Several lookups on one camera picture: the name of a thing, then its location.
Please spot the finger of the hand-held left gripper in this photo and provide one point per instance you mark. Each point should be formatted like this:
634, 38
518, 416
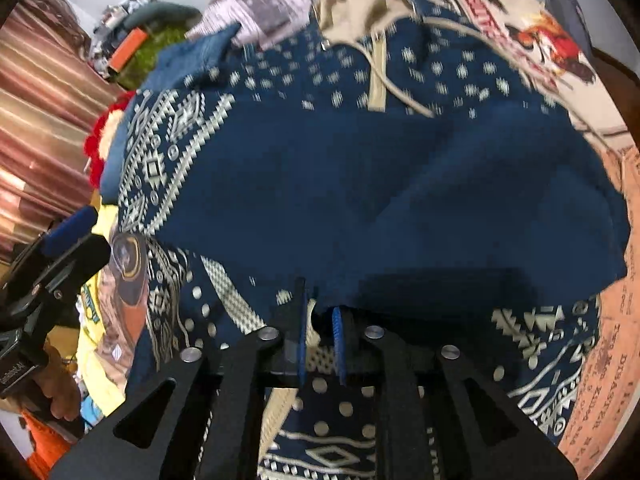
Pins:
75, 227

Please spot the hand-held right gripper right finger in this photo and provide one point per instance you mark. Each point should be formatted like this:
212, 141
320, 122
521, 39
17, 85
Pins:
338, 345

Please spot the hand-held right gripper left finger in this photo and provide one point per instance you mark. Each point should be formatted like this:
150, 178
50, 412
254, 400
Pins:
302, 350

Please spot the blue patterned hoodie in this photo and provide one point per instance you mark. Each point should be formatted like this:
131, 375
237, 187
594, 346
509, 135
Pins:
350, 185

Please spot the person's left hand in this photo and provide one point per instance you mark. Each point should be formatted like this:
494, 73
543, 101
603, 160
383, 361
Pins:
57, 390

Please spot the yellow cloth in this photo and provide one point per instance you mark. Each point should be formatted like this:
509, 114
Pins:
100, 355

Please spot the red crochet item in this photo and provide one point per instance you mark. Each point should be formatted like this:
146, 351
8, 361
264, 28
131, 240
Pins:
99, 136

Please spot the light blue cloth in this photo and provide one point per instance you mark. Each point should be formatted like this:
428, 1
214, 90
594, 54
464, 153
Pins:
93, 407

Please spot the striped pink curtain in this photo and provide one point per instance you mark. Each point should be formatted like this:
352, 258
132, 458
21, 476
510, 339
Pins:
45, 110

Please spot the orange box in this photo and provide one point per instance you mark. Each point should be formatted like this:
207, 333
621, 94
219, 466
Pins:
127, 50

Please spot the green fuzzy cloth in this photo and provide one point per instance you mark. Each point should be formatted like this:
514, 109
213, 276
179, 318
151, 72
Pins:
150, 57

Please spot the pile of crumpled clutter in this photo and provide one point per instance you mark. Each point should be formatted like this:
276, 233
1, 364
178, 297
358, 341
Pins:
106, 20

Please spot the grey green roll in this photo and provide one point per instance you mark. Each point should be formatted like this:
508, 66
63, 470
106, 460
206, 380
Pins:
165, 11

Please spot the printed blanket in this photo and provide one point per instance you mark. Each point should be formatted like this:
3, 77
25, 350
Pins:
615, 340

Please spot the wooden headboard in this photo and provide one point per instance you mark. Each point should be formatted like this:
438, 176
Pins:
617, 75

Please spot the dark blue pillow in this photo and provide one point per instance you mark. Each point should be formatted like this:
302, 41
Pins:
567, 10

